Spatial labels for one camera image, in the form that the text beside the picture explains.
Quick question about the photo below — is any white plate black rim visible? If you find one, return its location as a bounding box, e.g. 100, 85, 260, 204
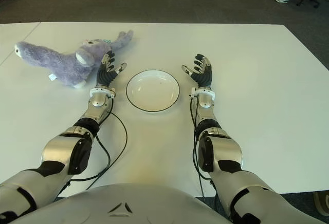
125, 69, 180, 113

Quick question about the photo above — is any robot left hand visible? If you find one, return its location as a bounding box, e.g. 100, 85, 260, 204
95, 50, 127, 89

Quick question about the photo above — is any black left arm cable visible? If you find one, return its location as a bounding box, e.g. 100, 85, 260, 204
55, 97, 129, 199

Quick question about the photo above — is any tan object beneath table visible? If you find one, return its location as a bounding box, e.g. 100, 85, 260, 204
313, 192, 329, 217

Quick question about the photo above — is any silver robot torso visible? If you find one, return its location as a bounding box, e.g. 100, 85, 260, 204
14, 182, 233, 224

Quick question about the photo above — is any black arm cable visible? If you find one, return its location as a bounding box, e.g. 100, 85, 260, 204
55, 97, 129, 199
189, 94, 220, 206

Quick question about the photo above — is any purple plush doll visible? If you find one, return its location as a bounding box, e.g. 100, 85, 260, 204
14, 30, 135, 90

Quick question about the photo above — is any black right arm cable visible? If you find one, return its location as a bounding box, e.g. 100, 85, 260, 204
189, 94, 220, 206

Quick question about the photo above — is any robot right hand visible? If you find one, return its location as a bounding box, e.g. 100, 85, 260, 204
181, 53, 214, 89

